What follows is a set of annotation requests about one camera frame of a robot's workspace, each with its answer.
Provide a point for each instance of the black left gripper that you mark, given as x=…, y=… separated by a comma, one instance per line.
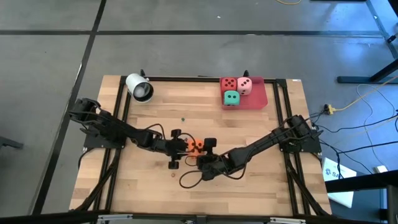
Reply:
x=170, y=147

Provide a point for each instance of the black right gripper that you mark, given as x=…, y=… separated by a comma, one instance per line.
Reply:
x=211, y=165

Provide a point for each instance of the large orange foam die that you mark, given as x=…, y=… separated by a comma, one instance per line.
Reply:
x=196, y=140

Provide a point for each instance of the large teal foam die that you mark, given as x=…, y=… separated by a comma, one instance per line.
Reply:
x=227, y=99

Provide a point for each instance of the large red foam die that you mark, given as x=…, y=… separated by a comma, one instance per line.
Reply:
x=223, y=90

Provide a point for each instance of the pink translucent plastic bin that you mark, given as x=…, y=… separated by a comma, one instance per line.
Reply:
x=258, y=99

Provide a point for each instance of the large pink foam die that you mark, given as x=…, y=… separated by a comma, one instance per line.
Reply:
x=248, y=91

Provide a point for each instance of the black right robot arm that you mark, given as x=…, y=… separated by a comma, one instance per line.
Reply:
x=258, y=146

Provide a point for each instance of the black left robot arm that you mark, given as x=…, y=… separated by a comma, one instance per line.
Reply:
x=118, y=129

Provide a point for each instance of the white cylindrical container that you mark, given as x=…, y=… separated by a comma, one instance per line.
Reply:
x=133, y=81

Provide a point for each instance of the white printed cardboard box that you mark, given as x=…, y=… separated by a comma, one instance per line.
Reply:
x=340, y=200

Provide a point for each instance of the black metal beam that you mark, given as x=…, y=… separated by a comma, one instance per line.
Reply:
x=357, y=183

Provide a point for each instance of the small white power adapter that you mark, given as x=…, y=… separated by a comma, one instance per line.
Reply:
x=381, y=169

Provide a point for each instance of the grey chair base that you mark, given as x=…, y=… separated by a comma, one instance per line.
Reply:
x=9, y=143

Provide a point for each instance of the black aluminium table frame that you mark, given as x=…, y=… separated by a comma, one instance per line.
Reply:
x=186, y=79

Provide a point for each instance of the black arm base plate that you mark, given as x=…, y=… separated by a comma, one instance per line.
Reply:
x=311, y=148
x=93, y=143

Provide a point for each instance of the black camera rig crossbar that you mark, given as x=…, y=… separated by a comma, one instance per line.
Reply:
x=46, y=220

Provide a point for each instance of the black desk frame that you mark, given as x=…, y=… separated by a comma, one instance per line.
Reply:
x=354, y=79

